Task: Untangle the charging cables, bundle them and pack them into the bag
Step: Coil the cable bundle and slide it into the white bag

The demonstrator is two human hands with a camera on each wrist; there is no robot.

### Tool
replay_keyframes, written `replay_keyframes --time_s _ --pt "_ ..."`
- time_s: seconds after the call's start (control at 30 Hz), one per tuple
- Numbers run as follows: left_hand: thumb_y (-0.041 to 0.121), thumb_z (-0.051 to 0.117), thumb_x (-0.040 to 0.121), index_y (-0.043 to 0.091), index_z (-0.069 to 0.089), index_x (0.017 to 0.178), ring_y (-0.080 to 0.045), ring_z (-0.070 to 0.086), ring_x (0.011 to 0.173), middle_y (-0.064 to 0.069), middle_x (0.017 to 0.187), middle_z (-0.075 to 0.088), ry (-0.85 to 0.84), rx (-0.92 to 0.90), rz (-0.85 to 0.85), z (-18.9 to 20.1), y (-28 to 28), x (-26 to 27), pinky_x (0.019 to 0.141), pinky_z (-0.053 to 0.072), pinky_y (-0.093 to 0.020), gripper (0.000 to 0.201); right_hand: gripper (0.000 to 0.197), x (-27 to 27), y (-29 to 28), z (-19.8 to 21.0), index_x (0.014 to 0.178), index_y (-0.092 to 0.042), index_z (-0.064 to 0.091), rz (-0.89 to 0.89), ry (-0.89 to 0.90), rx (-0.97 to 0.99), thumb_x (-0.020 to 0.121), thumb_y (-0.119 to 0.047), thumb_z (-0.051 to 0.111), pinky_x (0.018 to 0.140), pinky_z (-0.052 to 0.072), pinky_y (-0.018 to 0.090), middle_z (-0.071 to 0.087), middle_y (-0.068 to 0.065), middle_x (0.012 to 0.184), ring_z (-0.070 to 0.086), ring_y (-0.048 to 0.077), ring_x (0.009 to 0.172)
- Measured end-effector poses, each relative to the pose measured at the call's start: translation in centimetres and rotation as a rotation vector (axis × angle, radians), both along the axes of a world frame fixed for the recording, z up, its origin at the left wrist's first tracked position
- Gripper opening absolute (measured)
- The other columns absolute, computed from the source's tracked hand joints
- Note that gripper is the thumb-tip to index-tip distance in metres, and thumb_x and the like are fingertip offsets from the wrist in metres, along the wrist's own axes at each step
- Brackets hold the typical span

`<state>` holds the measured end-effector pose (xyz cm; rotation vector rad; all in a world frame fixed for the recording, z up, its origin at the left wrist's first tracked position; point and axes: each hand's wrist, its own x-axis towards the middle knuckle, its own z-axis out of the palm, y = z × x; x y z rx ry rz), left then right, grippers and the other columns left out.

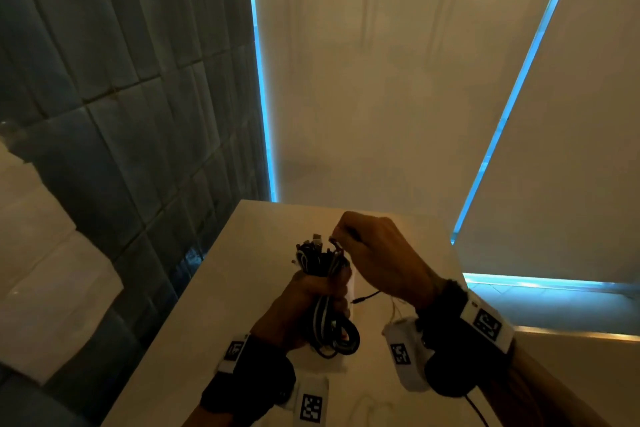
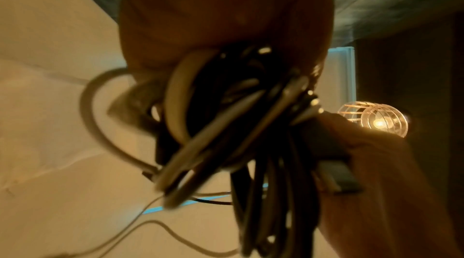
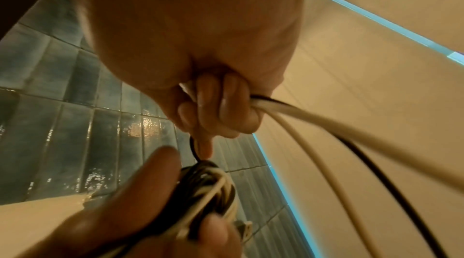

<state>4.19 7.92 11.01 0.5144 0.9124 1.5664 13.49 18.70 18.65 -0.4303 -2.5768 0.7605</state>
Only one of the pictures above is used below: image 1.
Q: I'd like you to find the person's left hand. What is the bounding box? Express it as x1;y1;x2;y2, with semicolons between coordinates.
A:
249;266;353;352

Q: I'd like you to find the person's right hand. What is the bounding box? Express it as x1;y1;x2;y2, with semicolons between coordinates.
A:
329;211;449;312

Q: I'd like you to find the bundle of black white cables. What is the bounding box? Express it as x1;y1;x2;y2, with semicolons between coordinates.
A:
292;234;361;360

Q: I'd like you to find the white plastic pouch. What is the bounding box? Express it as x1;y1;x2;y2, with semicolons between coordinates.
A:
299;269;357;374

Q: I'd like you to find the white table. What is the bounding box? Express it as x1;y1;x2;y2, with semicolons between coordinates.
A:
102;199;501;427

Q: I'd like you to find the window sill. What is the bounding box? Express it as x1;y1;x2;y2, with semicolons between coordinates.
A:
463;272;640;342

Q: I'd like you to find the white pillow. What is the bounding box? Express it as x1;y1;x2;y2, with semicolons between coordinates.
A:
0;141;125;385

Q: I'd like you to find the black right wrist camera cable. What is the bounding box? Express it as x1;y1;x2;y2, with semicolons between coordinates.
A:
465;394;491;427

